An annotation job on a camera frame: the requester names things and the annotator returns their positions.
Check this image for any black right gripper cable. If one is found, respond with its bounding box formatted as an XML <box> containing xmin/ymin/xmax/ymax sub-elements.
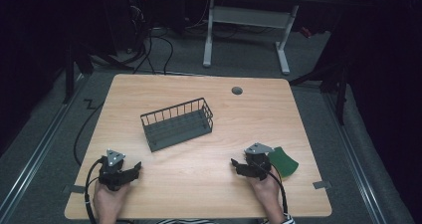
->
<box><xmin>267</xmin><ymin>169</ymin><xmax>289</xmax><ymax>216</ymax></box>

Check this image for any metal floor rail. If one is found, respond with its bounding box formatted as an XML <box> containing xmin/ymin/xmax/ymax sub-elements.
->
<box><xmin>0</xmin><ymin>74</ymin><xmax>88</xmax><ymax>220</ymax></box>
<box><xmin>322</xmin><ymin>93</ymin><xmax>390</xmax><ymax>224</ymax></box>

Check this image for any dark grey wire basket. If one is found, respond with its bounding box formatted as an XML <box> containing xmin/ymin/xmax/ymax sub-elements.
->
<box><xmin>139</xmin><ymin>97</ymin><xmax>215</xmax><ymax>153</ymax></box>

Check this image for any black computer tower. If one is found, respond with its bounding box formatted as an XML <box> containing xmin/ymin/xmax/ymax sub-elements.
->
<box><xmin>126</xmin><ymin>0</ymin><xmax>151</xmax><ymax>54</ymax></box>

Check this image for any grey tape strip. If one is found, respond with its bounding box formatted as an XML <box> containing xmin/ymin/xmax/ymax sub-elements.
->
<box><xmin>62</xmin><ymin>183</ymin><xmax>87</xmax><ymax>195</ymax></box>
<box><xmin>312</xmin><ymin>180</ymin><xmax>333</xmax><ymax>190</ymax></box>

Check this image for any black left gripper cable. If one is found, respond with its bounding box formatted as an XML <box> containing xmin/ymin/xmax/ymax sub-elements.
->
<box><xmin>84</xmin><ymin>157</ymin><xmax>105</xmax><ymax>224</ymax></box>

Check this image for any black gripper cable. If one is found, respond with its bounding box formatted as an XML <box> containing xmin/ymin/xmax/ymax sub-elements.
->
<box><xmin>267</xmin><ymin>169</ymin><xmax>289</xmax><ymax>216</ymax></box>
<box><xmin>84</xmin><ymin>157</ymin><xmax>105</xmax><ymax>224</ymax></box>

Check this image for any bundle of black floor cables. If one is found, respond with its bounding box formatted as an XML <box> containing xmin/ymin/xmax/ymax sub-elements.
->
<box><xmin>89</xmin><ymin>26</ymin><xmax>175</xmax><ymax>76</ymax></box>

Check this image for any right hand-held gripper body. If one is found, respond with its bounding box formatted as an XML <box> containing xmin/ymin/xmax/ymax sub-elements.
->
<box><xmin>243</xmin><ymin>141</ymin><xmax>277</xmax><ymax>182</ymax></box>

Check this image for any green scouring sponge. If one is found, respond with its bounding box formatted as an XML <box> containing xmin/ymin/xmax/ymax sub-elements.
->
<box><xmin>267</xmin><ymin>145</ymin><xmax>300</xmax><ymax>179</ymax></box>

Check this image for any person's right hand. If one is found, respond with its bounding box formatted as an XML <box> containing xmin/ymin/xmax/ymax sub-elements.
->
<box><xmin>248</xmin><ymin>170</ymin><xmax>286</xmax><ymax>222</ymax></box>

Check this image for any black metal stand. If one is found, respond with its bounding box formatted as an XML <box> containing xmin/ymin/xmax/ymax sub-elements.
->
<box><xmin>288</xmin><ymin>59</ymin><xmax>350</xmax><ymax>126</ymax></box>
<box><xmin>62</xmin><ymin>39</ymin><xmax>95</xmax><ymax>106</ymax></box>

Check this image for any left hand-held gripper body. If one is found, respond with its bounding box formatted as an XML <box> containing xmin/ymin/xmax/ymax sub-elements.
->
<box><xmin>98</xmin><ymin>148</ymin><xmax>133</xmax><ymax>192</ymax></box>

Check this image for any person's left hand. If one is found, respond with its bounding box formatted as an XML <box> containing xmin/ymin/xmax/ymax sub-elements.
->
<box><xmin>93</xmin><ymin>179</ymin><xmax>132</xmax><ymax>224</ymax></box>

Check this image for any white-framed desk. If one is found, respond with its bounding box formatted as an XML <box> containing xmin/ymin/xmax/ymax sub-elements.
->
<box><xmin>185</xmin><ymin>0</ymin><xmax>342</xmax><ymax>76</ymax></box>

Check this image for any black floor cable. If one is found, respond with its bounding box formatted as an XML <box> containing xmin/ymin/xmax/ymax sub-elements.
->
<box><xmin>73</xmin><ymin>99</ymin><xmax>105</xmax><ymax>167</ymax></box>

